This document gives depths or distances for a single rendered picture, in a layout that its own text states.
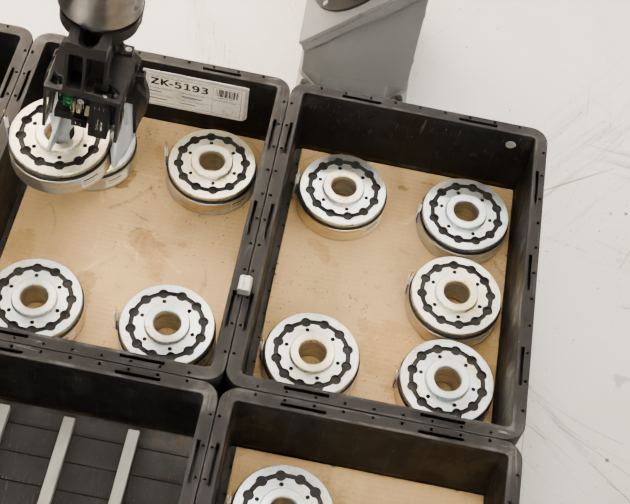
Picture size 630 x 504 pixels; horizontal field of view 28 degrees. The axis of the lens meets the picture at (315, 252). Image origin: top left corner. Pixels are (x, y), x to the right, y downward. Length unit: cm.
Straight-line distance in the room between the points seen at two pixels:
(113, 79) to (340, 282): 40
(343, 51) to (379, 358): 48
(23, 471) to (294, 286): 36
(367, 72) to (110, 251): 47
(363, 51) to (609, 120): 38
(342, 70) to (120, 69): 58
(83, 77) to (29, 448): 40
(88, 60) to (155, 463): 42
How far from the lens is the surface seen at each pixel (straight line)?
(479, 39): 187
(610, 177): 176
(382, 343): 139
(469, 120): 146
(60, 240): 144
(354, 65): 170
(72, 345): 125
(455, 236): 144
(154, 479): 130
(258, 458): 131
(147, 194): 147
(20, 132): 131
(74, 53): 112
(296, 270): 142
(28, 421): 133
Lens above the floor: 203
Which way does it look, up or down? 56 degrees down
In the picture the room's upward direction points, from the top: 11 degrees clockwise
